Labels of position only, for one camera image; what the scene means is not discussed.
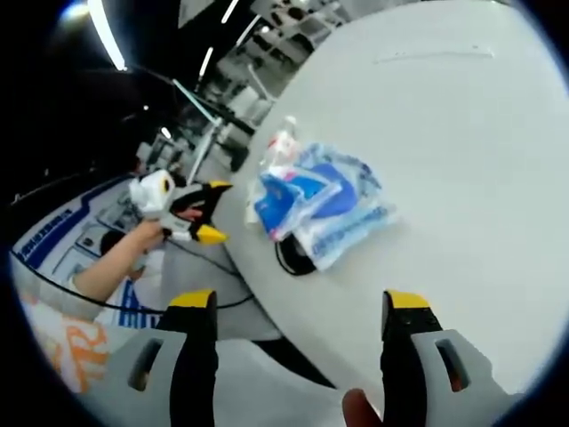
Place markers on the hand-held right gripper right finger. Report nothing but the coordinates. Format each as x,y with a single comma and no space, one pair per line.
402,356

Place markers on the person's right hand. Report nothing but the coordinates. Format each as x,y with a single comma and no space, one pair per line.
360,411

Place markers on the blue white floor board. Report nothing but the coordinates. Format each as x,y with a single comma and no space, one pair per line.
62,231

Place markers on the clear plastic bottle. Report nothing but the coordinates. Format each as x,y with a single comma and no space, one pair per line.
281,147

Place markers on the white tabletop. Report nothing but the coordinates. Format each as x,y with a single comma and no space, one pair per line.
444,178

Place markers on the metal pole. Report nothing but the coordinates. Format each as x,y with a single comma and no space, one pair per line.
202,133

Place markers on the long ceiling light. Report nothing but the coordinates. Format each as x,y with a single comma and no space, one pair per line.
106,35

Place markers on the person's white orange printed shirt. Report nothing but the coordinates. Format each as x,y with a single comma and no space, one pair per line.
75,347

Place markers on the large blue white plastic bag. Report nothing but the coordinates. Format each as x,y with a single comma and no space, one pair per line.
351,209

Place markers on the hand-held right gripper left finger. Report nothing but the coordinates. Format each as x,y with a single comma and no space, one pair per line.
195,356

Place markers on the small blue white plastic packet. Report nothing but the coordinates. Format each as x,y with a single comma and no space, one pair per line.
284,204

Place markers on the person's left hand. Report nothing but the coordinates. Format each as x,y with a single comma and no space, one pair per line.
153,231

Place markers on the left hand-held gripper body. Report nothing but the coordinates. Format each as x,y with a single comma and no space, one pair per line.
151,193

